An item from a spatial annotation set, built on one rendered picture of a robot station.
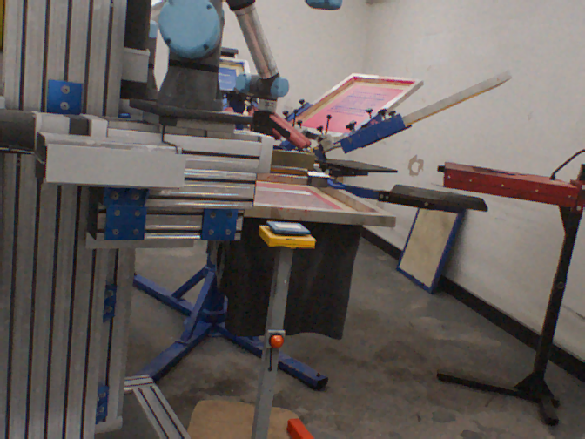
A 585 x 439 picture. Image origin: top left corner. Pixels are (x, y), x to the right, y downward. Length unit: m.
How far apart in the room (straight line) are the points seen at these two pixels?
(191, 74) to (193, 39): 0.15
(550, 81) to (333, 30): 3.24
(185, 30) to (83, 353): 0.86
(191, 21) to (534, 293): 3.22
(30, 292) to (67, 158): 0.48
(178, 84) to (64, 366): 0.77
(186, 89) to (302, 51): 5.39
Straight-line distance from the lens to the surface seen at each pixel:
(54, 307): 1.57
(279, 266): 1.61
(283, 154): 2.42
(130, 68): 1.58
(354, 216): 1.86
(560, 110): 4.03
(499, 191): 2.80
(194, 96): 1.34
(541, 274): 3.99
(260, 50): 2.15
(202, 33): 1.21
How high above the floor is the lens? 1.30
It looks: 11 degrees down
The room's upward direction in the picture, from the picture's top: 8 degrees clockwise
